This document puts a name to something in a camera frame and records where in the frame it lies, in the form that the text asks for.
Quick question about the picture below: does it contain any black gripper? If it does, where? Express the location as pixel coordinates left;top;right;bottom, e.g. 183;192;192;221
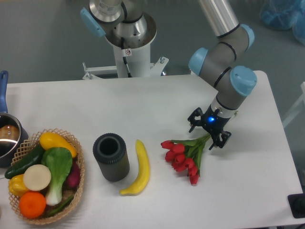
187;105;232;150

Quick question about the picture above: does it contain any red tulip bouquet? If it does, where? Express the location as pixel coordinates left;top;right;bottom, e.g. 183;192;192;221
161;134;212;185

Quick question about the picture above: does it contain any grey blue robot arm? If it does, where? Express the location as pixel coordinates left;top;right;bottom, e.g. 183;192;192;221
80;0;257;148

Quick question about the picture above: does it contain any yellow banana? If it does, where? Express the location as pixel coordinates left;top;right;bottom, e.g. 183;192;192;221
120;139;150;196

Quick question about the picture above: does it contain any dark grey ribbed vase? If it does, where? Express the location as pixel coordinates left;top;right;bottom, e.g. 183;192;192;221
92;133;130;182

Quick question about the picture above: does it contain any black device at edge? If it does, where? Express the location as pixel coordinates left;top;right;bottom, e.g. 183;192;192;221
287;193;305;219

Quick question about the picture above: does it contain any blue plastic bag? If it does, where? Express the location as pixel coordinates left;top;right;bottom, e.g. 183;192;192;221
260;0;305;44

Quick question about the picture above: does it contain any purple red sweet potato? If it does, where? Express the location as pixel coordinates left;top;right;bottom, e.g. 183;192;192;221
65;161;81;188

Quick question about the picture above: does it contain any green bok choy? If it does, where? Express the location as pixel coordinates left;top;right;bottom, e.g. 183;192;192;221
41;147;72;206

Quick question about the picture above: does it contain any yellow squash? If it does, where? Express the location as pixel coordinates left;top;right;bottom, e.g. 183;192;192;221
39;132;78;158

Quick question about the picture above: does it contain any green chili pepper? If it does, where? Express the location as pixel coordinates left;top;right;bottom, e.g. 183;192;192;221
44;195;74;218

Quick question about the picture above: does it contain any woven wicker basket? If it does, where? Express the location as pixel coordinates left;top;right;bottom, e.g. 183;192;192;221
9;128;85;225

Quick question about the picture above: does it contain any dark green cucumber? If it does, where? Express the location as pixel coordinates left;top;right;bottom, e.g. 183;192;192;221
4;145;45;179

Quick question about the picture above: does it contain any cream round slice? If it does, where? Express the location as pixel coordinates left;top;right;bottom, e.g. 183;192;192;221
23;164;51;191

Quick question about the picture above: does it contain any orange fruit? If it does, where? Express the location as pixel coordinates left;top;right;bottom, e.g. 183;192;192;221
19;191;46;219

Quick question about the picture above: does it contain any yellow bell pepper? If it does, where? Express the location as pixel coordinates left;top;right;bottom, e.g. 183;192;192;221
9;174;30;197

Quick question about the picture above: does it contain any white frame at right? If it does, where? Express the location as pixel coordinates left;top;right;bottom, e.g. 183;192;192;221
282;82;305;128

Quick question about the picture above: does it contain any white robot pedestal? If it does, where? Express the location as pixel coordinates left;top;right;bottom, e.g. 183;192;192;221
82;11;169;80

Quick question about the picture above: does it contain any black cable on pedestal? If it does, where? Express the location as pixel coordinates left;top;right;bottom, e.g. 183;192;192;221
120;37;132;78

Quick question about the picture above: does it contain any blue handled saucepan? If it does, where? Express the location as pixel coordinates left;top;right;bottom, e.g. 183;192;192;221
0;71;28;168

